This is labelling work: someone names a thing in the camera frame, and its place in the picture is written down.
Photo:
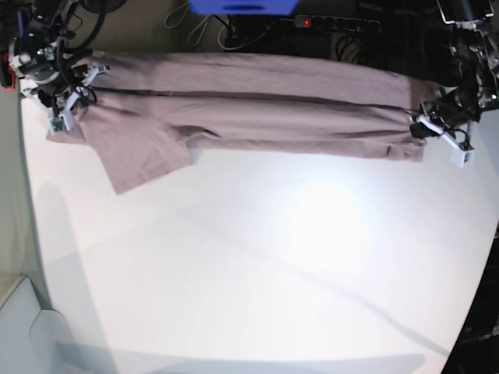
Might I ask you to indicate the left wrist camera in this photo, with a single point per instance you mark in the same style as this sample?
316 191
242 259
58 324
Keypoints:
462 157

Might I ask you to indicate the blue box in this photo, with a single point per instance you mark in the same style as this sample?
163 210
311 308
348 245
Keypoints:
243 7

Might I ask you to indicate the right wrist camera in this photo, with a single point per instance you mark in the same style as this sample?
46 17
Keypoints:
63 122

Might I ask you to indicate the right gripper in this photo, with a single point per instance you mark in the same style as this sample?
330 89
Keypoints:
59 97

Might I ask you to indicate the mauve t-shirt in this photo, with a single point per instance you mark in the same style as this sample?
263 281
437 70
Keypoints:
154 109

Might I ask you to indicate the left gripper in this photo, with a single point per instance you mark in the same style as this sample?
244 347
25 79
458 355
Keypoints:
443 120

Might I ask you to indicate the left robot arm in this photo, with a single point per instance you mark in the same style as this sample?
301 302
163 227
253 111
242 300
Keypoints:
474 46

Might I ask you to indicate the red clamp tool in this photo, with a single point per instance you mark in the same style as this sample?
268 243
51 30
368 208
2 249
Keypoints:
7 76

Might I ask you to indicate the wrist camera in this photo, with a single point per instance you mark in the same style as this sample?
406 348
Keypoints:
63 122
462 157

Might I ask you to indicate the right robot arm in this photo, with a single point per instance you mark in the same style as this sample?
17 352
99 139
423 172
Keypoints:
42 56

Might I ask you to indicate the white cabinet corner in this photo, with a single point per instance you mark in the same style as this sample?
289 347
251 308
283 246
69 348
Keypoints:
32 337

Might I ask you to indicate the black power strip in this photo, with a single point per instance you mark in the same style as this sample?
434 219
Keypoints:
337 24

